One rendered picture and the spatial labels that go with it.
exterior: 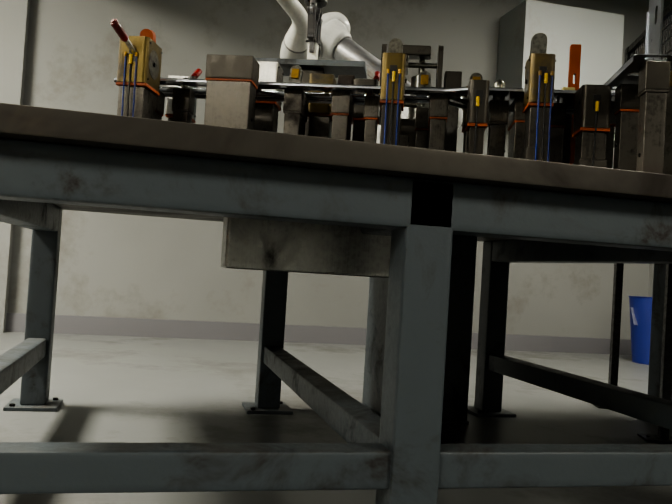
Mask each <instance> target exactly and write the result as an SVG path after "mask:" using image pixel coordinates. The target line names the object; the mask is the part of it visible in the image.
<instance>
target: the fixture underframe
mask: <svg viewBox="0 0 672 504"><path fill-rule="evenodd" d="M51 203H54V204H67V205H79V206H92V207H105V208H118V209H131V210H144V211H157V212H169V213H182V214H195V215H208V216H221V217H224V219H223V234H222V249H221V264H220V265H221V267H223V268H232V269H248V270H263V281H262V297H261V312H260V328H259V343H258V358H257V374H256V389H255V402H242V406H243V408H244V409H245V411H246V413H247V414H275V415H293V411H292V410H291V409H290V408H289V406H288V405H287V404H286V403H283V401H280V396H281V380H282V381H283V382H284V383H285V384H286V385H287V386H288V387H290V388H291V389H292V390H293V391H294V392H295V393H296V394H297V395H298V396H299V397H300V398H301V399H302V400H303V401H304V402H305V403H306V404H307V405H308V406H309V407H310V408H311V409H313V410H314V411H315V412H316V413H317V414H318V415H319V416H320V417H321V418H322V419H323V420H324V421H325V422H326V423H327V424H328V425H329V426H330V427H331V428H332V429H333V430H335V431H336V432H337V433H338V434H339V435H340V436H341V437H342V438H343V439H344V440H345V441H346V442H347V443H125V442H0V494H66V493H144V492H222V491H300V490H376V499H375V504H437V498H438V489H455V488H533V487H611V486H672V444H441V428H442V411H443V394H444V376H445V359H446V342H447V324H448V307H449V289H450V272H451V255H452V237H453V235H465V236H478V237H491V238H504V239H512V240H495V241H484V242H483V259H482V277H481V294H480V312H479V330H478V348H477V365H476V383H475V401H474V406H468V410H467V412H468V413H470V414H472V415H474V416H476V417H510V418H516V414H514V413H511V412H509V411H507V410H504V409H502V390H503V375H505V376H509V377H512V378H515V379H518V380H521V381H524V382H527V383H530V384H533V385H536V386H539V387H542V388H545V389H548V390H551V391H554V392H557V393H560V394H563V395H566V396H569V397H572V398H575V399H578V400H581V401H584V402H588V403H591V404H594V405H597V406H600V407H603V408H606V409H609V410H612V411H615V412H618V413H621V414H624V415H627V416H630V417H633V418H636V419H639V420H642V421H645V422H648V423H651V424H654V425H657V426H660V427H663V428H666V429H670V430H672V390H671V401H670V400H666V399H663V398H659V396H660V376H661V356H662V335H663V315H664V295H665V274H666V264H672V203H670V202H660V201H649V200H639V199H629V198H618V197H608V196H597V195H587V194H577V193H566V192H556V191H546V190H535V189H525V188H515V187H504V186H494V185H484V184H473V183H463V182H453V181H442V180H432V179H422V178H411V177H401V176H391V175H380V174H370V173H360V172H349V171H339V170H329V169H318V168H308V167H298V166H287V165H277V164H267V163H256V162H246V161H236V160H225V159H215V158H205V157H194V156H184V155H174V154H163V153H153V152H143V151H132V150H122V149H112V148H101V147H91V146H81V145H70V144H60V143H50V142H39V141H29V140H19V139H8V138H0V222H4V223H8V224H12V225H16V226H20V227H24V228H28V229H32V241H31V254H30V268H29V281H28V295H27V309H26V322H25V336H24V341H22V342H21V343H19V344H17V345H16V346H14V347H12V348H11V349H9V350H7V351H6V352H4V353H3V354H1V355H0V394H2V393H3V392H4V391H5V390H6V389H8V388H9V387H10V386H11V385H12V384H13V383H15V382H16V381H17V380H18V379H19V378H20V377H21V390H20V398H13V399H12V400H11V401H10V402H9V403H8V404H7V405H5V406H4V407H3V411H40V412H57V410H58V408H59V407H60V405H61V404H62V402H63V399H58V397H53V399H49V391H50V377H51V363H52V350H53V336H54V322H55V308H56V294H57V281H58V267H59V253H60V239H61V225H62V211H63V210H62V209H61V208H59V207H57V206H55V205H53V204H51ZM509 263H640V264H654V277H653V297H652V317H651V337H650V357H649V377H648V394H644V393H641V392H637V391H633V390H630V389H626V388H622V387H619V386H615V385H611V384H608V383H604V382H600V381H597V380H593V379H589V378H586V377H582V376H578V375H575V374H571V373H567V372H564V371H560V370H556V369H553V368H549V367H545V366H542V365H538V364H534V363H531V362H527V361H523V360H520V359H516V358H512V357H509V356H505V355H504V354H505V336H506V318H507V300H508V281H509ZM288 272H297V273H314V274H330V275H347V276H363V277H380V278H389V282H388V299H387V316H386V332H385V349H384V366H383V382H382V399H381V416H378V415H377V414H376V413H374V412H373V411H371V410H370V409H368V408H367V407H366V406H364V405H363V404H361V403H360V402H358V401H357V400H356V399H354V398H353V397H351V396H350V395H348V394H347V393H346V392H344V391H343V390H341V389H340V388H338V387H337V386H336V385H334V384H333V383H331V382H330V381H328V380H327V379H325V378H324V377H323V376H321V375H320V374H318V373H317V372H315V371H314V370H313V369H311V368H310V367H308V366H307V365H305V364H304V363H303V362H301V361H300V360H298V359H297V358H295V357H294V356H293V355H291V354H290V353H288V352H287V351H285V350H284V333H285V317H286V302H287V286H288Z"/></svg>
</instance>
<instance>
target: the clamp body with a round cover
mask: <svg viewBox="0 0 672 504"><path fill-rule="evenodd" d="M336 82H337V81H336V79H335V76H334V75H333V74H315V73H311V74H310V78H309V83H318V84H336ZM331 105H332V104H327V103H308V118H309V126H308V136H315V137H324V138H331V130H332V115H331Z"/></svg>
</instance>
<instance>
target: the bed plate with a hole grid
mask: <svg viewBox="0 0 672 504"><path fill-rule="evenodd" d="M0 138H8V139H19V140H29V141H39V142H50V143H60V144H70V145H81V146H91V147H101V148H112V149H122V150H132V151H143V152H153V153H163V154H174V155H184V156H194V157H205V158H215V159H225V160H236V161H246V162H256V163H267V164H277V165H287V166H298V167H308V168H318V169H329V170H339V171H349V172H360V173H370V174H380V175H391V176H401V177H411V178H422V179H432V180H442V181H453V182H463V183H473V184H484V185H494V186H504V187H515V188H525V189H535V190H546V191H556V192H566V193H577V194H587V195H597V196H608V197H618V198H629V199H639V200H649V201H660V202H670V203H672V175H668V174H659V173H650V172H641V171H631V170H622V169H613V168H603V167H594V166H585V165H575V164H566V163H557V162H548V161H538V160H529V159H520V158H510V157H501V156H492V155H482V154H473V153H464V152H455V151H445V150H436V149H427V148H417V147H408V146H399V145H389V144H380V143H371V142H362V141H352V140H343V139H334V138H324V137H315V136H306V135H296V134H287V133H278V132H269V131H259V130H250V129H241V128H231V127H222V126H213V125H203V124H194V123H185V122H175V121H166V120H157V119H148V118H138V117H129V116H120V115H110V114H101V113H92V112H82V111H73V110H64V109H55V108H45V107H36V106H27V105H17V104H8V103H0ZM51 204H53V205H55V206H57V207H59V208H61V209H62V210H74V211H87V212H101V213H114V214H127V215H140V216H153V217H166V218H179V219H193V220H206V221H219V222H223V219H224V217H221V216H208V215H195V214H182V213H169V212H157V211H144V210H131V209H118V208H105V207H92V206H79V205H67V204H54V203H51Z"/></svg>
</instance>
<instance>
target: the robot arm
mask: <svg viewBox="0 0 672 504"><path fill-rule="evenodd" d="M276 1H277V2H278V3H279V4H280V5H281V7H282V8H283V9H284V10H285V12H286V13H287V14H288V15H289V17H290V18H291V20H292V25H291V27H290V28H289V30H288V32H287V33H286V35H285V38H284V40H283V42H282V45H281V50H280V58H285V59H315V60H318V58H319V57H322V58H326V59H330V60H345V61H365V63H366V68H367V79H373V78H374V73H375V72H376V71H379V72H380V70H381V61H380V60H379V59H377V58H376V57H375V56H373V55H372V54H371V53H369V52H368V51H367V50H365V49H364V48H362V47H361V46H360V45H358V44H357V43H356V42H354V41H353V40H352V37H351V34H350V24H349V21H348V20H347V18H346V17H345V16H344V15H343V14H341V13H339V12H329V13H325V14H323V15H322V12H321V8H322V7H325V6H327V3H328V0H305V1H304V2H305V4H306V5H307V6H308V7H307V11H308V14H307V12H306V10H305V9H304V7H303V6H302V5H301V4H300V2H299V1H298V0H276ZM401 112H402V114H401V118H404V119H408V116H409V110H408V107H404V111H401ZM462 120H463V110H462V109H461V108H459V113H458V128H459V127H460V126H461V124H462ZM380 129H381V126H379V125H378V126H377V142H376V143H380Z"/></svg>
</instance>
